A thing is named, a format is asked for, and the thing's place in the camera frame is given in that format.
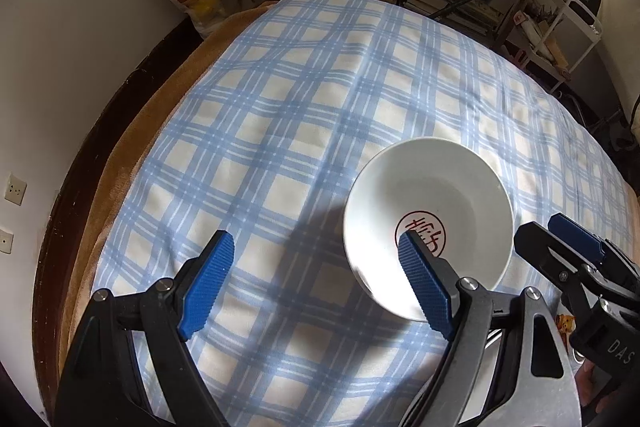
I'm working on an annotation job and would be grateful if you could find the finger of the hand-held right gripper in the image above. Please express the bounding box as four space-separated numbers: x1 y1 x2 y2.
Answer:
514 222 588 295
547 213 618 264

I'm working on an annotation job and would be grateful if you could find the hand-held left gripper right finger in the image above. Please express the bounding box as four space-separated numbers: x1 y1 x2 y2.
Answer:
397 231 583 427

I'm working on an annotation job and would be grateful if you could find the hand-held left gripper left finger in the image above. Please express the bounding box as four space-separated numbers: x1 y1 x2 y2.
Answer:
54 229 236 427

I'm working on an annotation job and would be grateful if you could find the white ceramic bowl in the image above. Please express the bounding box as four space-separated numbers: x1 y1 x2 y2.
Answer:
342 137 516 323

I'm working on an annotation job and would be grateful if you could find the person's right hand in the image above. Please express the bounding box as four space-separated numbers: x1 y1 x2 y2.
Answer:
574 363 617 414

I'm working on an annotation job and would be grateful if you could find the blue plaid bed sheet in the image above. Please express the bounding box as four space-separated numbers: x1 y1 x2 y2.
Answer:
92 0 640 427

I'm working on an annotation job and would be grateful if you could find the white metal cart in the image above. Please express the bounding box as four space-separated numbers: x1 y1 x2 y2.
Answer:
520 0 604 94

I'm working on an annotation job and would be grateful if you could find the dark wooden bed frame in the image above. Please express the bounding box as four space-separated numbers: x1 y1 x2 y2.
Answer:
34 14 203 410

